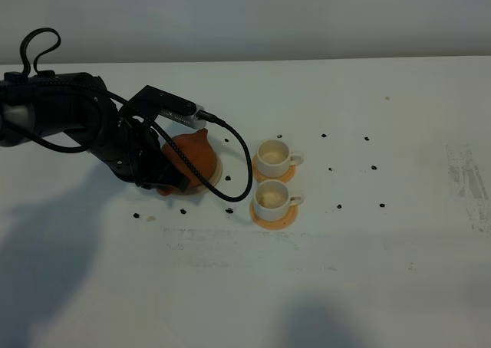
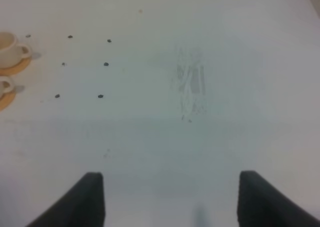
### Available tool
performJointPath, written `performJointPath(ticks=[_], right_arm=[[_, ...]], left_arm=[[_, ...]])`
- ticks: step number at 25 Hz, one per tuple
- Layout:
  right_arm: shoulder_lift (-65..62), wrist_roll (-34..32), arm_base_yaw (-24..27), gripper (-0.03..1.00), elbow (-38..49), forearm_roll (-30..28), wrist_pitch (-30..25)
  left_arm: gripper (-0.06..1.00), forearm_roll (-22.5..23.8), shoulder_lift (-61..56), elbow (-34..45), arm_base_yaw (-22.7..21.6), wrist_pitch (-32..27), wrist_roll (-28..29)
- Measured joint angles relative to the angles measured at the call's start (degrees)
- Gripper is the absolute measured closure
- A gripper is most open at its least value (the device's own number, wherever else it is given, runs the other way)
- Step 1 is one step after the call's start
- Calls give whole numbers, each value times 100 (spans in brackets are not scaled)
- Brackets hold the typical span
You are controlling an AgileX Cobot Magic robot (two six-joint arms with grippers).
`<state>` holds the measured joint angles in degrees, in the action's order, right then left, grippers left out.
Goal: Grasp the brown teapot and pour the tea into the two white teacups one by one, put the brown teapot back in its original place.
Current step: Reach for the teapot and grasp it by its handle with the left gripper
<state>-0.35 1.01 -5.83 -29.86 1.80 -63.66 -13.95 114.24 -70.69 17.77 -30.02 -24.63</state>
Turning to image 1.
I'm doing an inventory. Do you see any black left arm loop cable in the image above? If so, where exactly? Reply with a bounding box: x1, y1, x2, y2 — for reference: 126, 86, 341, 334
0, 27, 97, 154

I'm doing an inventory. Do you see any white near teacup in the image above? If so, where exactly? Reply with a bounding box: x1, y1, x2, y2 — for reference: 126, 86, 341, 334
252, 179, 304, 222

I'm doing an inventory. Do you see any beige round teapot saucer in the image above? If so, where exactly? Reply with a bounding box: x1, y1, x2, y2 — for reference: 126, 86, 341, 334
171, 157, 222, 197

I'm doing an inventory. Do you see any orange near coaster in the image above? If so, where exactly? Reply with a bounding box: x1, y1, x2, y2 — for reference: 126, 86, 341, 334
249, 199, 298, 231

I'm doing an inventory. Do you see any brown clay teapot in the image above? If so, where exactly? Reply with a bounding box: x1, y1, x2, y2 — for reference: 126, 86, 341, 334
157, 128, 218, 196

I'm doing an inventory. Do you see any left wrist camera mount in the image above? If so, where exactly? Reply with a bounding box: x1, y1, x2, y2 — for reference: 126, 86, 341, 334
129, 85, 206, 130

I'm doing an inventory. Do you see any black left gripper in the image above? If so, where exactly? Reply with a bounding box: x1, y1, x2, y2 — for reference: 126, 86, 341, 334
95, 110, 190, 193

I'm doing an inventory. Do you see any white teacup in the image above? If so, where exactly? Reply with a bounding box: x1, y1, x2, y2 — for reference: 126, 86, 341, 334
252, 179, 304, 222
255, 140, 304, 178

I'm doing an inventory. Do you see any white far teacup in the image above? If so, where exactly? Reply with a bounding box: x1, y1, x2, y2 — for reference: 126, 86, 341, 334
255, 140, 304, 178

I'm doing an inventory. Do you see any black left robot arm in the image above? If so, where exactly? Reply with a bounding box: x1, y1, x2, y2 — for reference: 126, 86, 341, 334
1, 73, 196, 191

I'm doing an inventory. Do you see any orange far coaster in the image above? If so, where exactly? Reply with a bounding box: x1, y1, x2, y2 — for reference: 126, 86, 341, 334
252, 155, 296, 183

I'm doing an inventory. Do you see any orange coaster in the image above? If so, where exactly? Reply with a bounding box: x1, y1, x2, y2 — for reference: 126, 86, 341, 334
249, 199, 298, 231
252, 155, 296, 183

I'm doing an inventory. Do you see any black braided left camera cable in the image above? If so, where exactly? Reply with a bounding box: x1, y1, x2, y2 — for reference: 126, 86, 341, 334
0, 77, 255, 203

